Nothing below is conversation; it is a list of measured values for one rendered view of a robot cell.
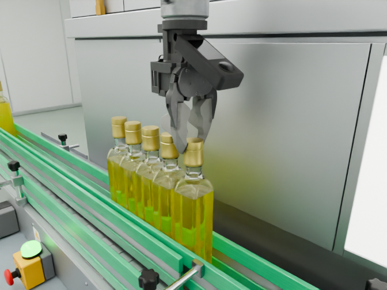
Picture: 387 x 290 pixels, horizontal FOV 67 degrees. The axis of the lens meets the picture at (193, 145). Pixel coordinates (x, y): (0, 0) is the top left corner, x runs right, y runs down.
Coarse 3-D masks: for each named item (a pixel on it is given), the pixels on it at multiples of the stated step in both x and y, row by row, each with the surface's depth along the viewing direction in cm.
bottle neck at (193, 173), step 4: (188, 168) 51; (192, 168) 51; (196, 168) 51; (200, 168) 52; (188, 172) 52; (192, 172) 51; (196, 172) 51; (200, 172) 52; (188, 176) 52; (192, 176) 52; (196, 176) 52; (200, 176) 52
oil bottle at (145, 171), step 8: (144, 160) 61; (160, 160) 61; (136, 168) 60; (144, 168) 59; (152, 168) 58; (136, 176) 61; (144, 176) 59; (152, 176) 58; (136, 184) 62; (144, 184) 60; (136, 192) 63; (144, 192) 60; (152, 192) 59; (144, 200) 61; (152, 200) 60; (144, 208) 62; (152, 208) 60; (144, 216) 63; (152, 216) 61; (152, 224) 61
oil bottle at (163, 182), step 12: (180, 168) 57; (156, 180) 56; (168, 180) 54; (156, 192) 57; (168, 192) 54; (156, 204) 58; (168, 204) 55; (156, 216) 59; (168, 216) 56; (156, 228) 60; (168, 228) 57
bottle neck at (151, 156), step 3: (156, 150) 59; (147, 153) 59; (150, 153) 58; (153, 153) 59; (156, 153) 59; (147, 156) 59; (150, 156) 59; (153, 156) 59; (156, 156) 59; (147, 159) 59; (150, 159) 59; (153, 159) 59; (156, 159) 59; (159, 159) 60
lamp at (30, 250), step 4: (24, 244) 72; (28, 244) 72; (32, 244) 72; (36, 244) 72; (24, 248) 71; (28, 248) 71; (32, 248) 71; (36, 248) 72; (40, 248) 73; (24, 252) 71; (28, 252) 71; (32, 252) 71; (36, 252) 72; (40, 252) 73; (24, 256) 71; (28, 256) 71; (32, 256) 71; (36, 256) 72
